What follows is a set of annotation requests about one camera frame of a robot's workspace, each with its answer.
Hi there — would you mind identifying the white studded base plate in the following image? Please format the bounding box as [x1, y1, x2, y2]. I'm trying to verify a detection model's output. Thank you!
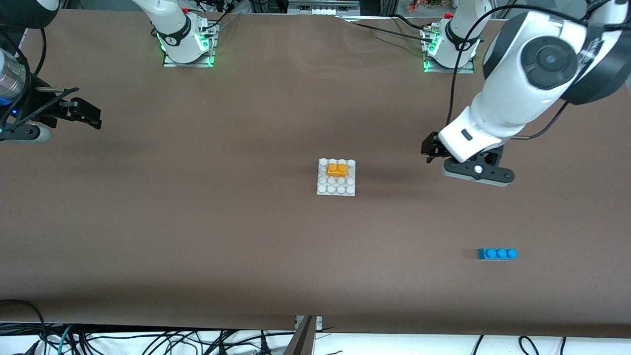
[316, 158, 356, 197]

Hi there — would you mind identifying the blue three-stud block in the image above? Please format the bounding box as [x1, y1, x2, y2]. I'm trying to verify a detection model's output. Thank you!
[477, 248, 518, 261]

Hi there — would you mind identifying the brown table cover sheet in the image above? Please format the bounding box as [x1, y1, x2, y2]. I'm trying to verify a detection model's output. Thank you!
[0, 9, 631, 340]

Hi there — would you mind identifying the grey white power strip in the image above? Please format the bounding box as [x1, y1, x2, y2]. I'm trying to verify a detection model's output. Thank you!
[287, 0, 361, 16]

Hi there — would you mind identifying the dark metal pole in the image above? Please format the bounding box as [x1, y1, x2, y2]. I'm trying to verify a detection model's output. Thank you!
[282, 316, 317, 355]

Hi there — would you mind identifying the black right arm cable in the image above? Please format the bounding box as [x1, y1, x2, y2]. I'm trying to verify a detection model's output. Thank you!
[0, 26, 80, 131]

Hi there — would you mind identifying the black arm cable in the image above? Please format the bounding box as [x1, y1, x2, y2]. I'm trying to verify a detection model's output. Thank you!
[446, 2, 570, 142]
[0, 26, 80, 131]

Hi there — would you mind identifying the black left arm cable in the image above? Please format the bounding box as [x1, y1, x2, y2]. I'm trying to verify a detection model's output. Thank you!
[446, 2, 570, 142]

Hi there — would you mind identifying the black table cable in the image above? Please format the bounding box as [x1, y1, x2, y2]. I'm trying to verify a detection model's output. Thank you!
[345, 20, 434, 45]
[390, 13, 437, 33]

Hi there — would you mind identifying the black base cable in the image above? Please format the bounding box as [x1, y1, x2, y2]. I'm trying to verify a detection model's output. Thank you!
[197, 2, 242, 33]

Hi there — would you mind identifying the small metal bracket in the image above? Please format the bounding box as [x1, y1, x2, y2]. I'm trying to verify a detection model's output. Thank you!
[294, 316, 323, 332]

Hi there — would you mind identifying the teal floor cable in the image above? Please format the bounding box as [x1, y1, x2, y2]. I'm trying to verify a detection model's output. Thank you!
[57, 324, 74, 355]

